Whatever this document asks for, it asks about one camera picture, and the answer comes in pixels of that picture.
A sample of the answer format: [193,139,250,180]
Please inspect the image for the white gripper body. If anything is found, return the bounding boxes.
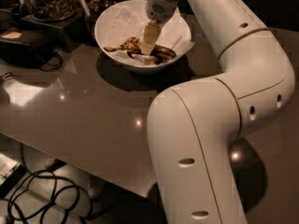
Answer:
[146,0,178,24]

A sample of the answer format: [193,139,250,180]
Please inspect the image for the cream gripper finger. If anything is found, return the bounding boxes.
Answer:
[141,21,162,55]

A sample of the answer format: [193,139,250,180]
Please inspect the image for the brown banana peel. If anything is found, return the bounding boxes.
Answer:
[104,36,177,65]

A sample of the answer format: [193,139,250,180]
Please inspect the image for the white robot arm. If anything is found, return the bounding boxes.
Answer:
[146,0,295,224]

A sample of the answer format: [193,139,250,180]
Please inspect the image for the white bowl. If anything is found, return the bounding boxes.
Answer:
[94,0,194,74]

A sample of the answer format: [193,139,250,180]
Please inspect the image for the metal stand box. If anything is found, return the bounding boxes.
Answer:
[21,12,85,52]

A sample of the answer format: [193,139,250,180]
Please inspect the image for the white table leg foot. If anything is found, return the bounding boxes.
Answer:
[88,176,105,200]

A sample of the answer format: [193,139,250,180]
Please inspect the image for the black device with cable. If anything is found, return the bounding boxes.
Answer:
[0,29,64,72]

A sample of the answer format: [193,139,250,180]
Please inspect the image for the black floor cable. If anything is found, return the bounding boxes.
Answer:
[7,143,122,224]

